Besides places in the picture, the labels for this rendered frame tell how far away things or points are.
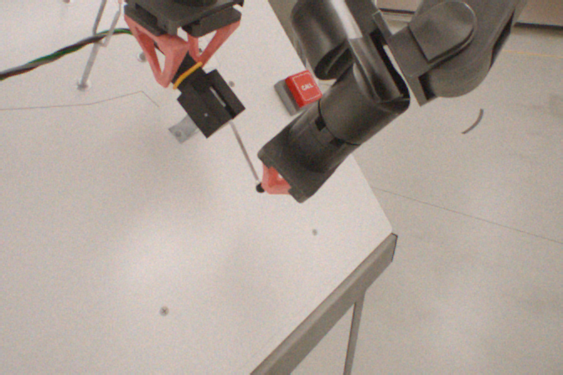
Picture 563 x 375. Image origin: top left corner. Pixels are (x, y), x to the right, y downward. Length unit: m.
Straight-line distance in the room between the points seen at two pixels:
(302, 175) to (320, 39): 0.12
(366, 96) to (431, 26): 0.06
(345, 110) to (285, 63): 0.36
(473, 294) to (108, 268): 1.68
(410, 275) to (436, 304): 0.18
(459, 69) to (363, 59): 0.07
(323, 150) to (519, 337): 1.58
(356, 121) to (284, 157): 0.08
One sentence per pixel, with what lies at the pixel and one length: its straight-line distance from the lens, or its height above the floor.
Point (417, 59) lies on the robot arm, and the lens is 0.30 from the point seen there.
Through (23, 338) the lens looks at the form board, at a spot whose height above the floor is 1.00.
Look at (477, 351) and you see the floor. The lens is 1.73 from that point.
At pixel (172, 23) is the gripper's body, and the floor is 1.24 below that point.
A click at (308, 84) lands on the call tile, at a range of 0.62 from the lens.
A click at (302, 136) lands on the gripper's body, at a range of 0.36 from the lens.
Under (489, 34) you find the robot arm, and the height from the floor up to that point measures 1.24.
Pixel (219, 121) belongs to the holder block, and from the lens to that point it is 0.43.
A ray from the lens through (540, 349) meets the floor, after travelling 1.85.
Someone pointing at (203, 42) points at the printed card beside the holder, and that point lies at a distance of 0.59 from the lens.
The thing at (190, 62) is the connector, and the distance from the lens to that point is 0.46.
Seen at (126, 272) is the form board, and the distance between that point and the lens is 0.45.
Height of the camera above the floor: 1.30
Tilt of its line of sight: 33 degrees down
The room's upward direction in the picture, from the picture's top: straight up
